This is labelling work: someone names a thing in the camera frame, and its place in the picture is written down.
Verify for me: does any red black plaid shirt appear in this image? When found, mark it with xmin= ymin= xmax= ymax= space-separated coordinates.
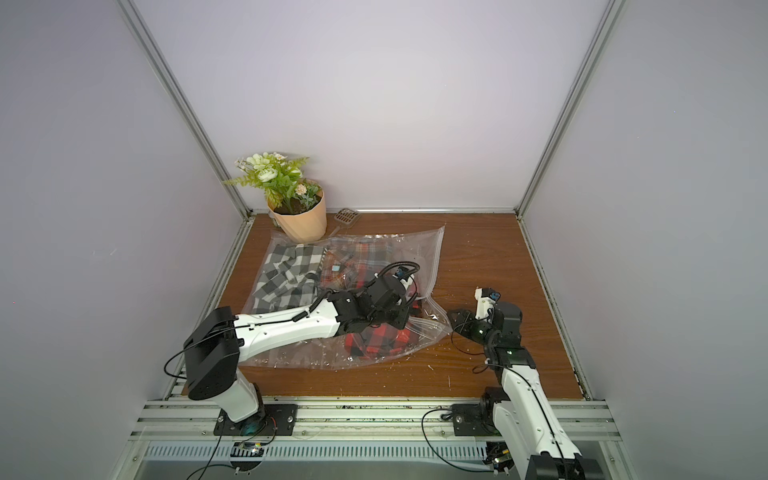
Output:
xmin=342 ymin=278 xmax=420 ymax=360

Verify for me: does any clear plastic vacuum bag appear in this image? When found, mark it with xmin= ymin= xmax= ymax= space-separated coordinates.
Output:
xmin=243 ymin=228 xmax=450 ymax=370

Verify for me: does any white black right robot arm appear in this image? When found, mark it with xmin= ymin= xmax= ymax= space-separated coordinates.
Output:
xmin=448 ymin=302 xmax=606 ymax=479

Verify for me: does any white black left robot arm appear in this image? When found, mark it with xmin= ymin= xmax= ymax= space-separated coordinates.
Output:
xmin=181 ymin=262 xmax=417 ymax=423

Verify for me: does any multicolour tartan shirt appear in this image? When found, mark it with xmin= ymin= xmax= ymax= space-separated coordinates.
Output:
xmin=319 ymin=237 xmax=394 ymax=290

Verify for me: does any grey white checked shirt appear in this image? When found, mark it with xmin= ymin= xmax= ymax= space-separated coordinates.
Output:
xmin=251 ymin=244 xmax=326 ymax=313

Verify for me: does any small brown slotted scoop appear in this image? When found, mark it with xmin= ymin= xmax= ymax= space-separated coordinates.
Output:
xmin=331 ymin=208 xmax=361 ymax=236

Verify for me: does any terracotta flower pot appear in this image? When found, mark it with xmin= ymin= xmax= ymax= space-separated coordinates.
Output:
xmin=267 ymin=190 xmax=327 ymax=243

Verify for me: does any artificial green white plant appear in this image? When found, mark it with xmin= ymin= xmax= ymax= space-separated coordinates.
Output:
xmin=224 ymin=152 xmax=323 ymax=215

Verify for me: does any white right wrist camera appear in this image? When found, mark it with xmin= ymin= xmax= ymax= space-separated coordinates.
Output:
xmin=475 ymin=288 xmax=501 ymax=320

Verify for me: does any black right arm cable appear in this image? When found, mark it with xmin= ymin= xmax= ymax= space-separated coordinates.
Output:
xmin=419 ymin=406 xmax=499 ymax=474

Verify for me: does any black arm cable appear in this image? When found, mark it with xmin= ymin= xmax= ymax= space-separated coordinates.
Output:
xmin=419 ymin=406 xmax=499 ymax=474
xmin=184 ymin=413 xmax=280 ymax=480

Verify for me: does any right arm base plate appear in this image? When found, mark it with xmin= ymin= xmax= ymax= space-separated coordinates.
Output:
xmin=451 ymin=403 xmax=499 ymax=437

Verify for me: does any aluminium front rail frame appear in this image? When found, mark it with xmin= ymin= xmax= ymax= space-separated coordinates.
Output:
xmin=107 ymin=395 xmax=637 ymax=480

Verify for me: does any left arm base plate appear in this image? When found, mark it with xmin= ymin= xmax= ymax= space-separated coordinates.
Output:
xmin=213 ymin=403 xmax=298 ymax=437

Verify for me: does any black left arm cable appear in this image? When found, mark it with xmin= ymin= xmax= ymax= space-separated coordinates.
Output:
xmin=184 ymin=413 xmax=280 ymax=480

